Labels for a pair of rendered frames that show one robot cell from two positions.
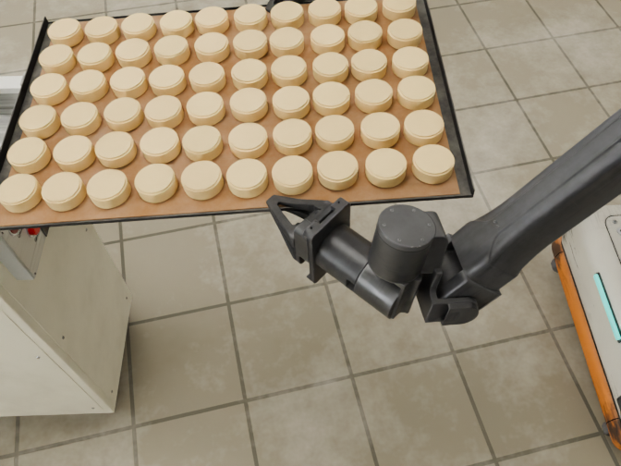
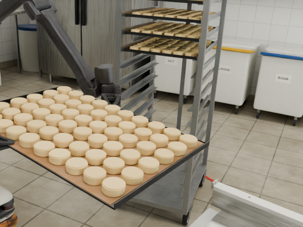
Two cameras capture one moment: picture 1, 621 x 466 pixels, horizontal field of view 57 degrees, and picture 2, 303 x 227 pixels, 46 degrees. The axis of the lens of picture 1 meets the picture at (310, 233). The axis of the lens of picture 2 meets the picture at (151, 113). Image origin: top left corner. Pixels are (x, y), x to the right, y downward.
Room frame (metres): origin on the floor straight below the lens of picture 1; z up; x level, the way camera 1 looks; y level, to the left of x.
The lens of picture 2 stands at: (1.22, 0.83, 1.40)
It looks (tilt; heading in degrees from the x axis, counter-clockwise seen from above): 20 degrees down; 218
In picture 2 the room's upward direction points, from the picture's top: 4 degrees clockwise
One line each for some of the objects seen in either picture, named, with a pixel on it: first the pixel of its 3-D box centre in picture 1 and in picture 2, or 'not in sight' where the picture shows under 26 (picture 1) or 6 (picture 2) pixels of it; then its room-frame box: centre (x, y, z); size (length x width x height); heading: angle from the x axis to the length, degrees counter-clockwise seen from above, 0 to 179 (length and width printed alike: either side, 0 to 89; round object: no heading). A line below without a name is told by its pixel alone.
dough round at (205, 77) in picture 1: (207, 78); (82, 133); (0.63, 0.15, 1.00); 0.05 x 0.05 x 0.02
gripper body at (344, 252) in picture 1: (344, 253); (110, 96); (0.34, -0.04, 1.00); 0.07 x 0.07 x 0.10; 48
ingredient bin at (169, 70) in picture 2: not in sight; (177, 67); (-2.51, -1.66, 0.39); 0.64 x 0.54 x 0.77; 16
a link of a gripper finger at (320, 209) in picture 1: (298, 225); (111, 106); (0.39, 0.01, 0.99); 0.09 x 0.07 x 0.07; 48
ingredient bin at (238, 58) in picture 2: not in sight; (227, 75); (-2.66, -1.03, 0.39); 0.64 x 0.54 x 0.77; 14
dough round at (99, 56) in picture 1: (95, 57); (113, 165); (0.68, 0.32, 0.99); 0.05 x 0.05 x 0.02
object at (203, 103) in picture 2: not in sight; (200, 106); (-0.61, -0.20, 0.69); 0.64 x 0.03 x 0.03; 20
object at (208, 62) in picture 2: not in sight; (204, 63); (-0.61, -0.20, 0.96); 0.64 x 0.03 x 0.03; 20
